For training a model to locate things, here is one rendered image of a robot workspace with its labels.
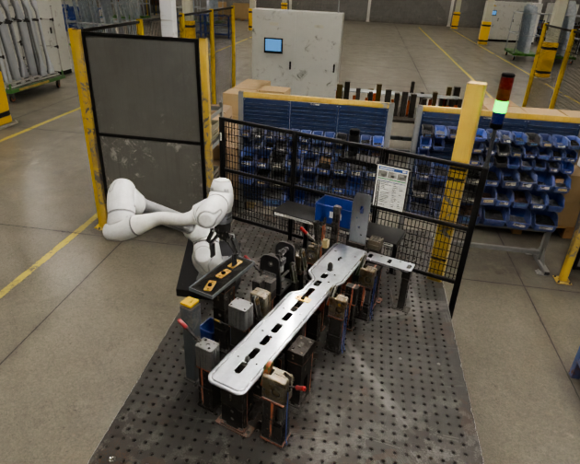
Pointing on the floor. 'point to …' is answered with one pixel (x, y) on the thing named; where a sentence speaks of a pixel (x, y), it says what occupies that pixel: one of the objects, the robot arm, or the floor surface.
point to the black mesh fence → (335, 187)
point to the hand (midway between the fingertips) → (223, 259)
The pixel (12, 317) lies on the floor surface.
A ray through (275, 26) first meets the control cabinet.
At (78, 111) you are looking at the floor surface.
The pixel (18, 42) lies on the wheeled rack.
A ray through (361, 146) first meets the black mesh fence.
